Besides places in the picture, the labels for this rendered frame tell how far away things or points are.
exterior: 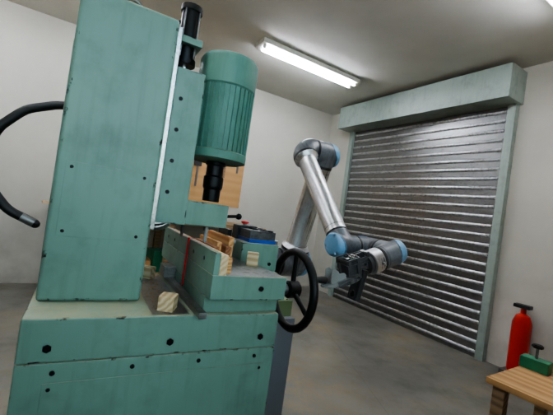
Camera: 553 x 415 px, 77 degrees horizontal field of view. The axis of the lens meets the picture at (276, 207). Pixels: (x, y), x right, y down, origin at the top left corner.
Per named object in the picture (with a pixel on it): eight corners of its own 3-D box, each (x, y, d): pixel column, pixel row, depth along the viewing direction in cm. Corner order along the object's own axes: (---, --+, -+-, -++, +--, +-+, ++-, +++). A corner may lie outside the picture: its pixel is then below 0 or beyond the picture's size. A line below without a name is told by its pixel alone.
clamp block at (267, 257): (276, 272, 117) (279, 245, 117) (239, 270, 111) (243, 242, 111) (257, 263, 130) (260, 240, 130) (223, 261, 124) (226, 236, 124)
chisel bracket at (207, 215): (225, 233, 105) (230, 206, 105) (178, 229, 98) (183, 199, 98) (217, 230, 111) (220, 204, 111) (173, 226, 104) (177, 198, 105)
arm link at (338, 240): (295, 128, 165) (343, 246, 125) (315, 134, 172) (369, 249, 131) (283, 146, 173) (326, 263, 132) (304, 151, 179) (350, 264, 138)
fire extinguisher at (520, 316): (532, 380, 282) (542, 308, 283) (522, 384, 272) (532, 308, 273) (508, 370, 298) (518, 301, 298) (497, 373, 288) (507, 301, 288)
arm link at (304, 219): (268, 267, 194) (307, 136, 176) (294, 268, 202) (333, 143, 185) (280, 281, 181) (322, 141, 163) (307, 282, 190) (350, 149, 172)
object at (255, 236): (275, 244, 118) (277, 228, 118) (245, 242, 113) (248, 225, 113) (258, 239, 129) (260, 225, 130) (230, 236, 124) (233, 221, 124)
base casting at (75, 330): (275, 347, 93) (280, 313, 94) (12, 366, 66) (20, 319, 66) (219, 299, 133) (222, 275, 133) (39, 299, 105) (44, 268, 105)
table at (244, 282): (313, 300, 97) (316, 279, 97) (209, 300, 82) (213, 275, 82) (233, 259, 150) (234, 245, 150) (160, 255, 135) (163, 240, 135)
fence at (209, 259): (218, 275, 83) (221, 253, 83) (211, 275, 83) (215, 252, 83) (167, 240, 136) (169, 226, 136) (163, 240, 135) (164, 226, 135)
